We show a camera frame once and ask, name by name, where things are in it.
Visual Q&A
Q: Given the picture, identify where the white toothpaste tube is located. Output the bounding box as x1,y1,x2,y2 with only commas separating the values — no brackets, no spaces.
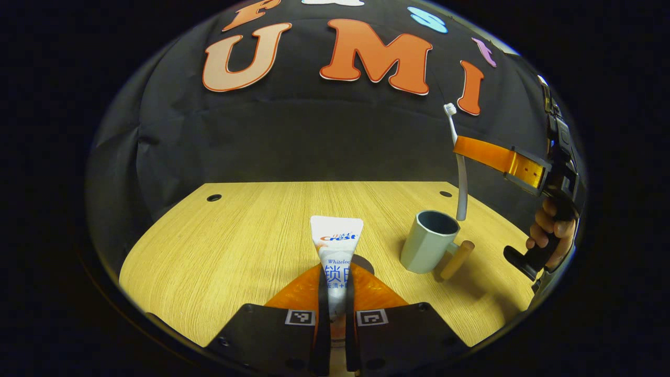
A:
310,215,364,377

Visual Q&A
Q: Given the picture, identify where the white toothbrush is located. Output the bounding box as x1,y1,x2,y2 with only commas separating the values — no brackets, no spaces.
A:
444,103,468,221

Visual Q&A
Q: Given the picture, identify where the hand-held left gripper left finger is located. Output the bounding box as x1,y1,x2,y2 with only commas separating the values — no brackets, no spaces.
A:
207,264,331,377

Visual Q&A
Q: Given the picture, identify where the pale blue cup wooden handle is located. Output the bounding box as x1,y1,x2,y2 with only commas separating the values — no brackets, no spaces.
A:
400,210,476,281

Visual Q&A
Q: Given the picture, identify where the black backdrop cloth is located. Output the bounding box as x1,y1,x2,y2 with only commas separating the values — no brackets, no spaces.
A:
86,0,582,262

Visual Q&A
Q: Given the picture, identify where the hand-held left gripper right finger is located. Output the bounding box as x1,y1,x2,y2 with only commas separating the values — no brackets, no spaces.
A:
345,262,469,375

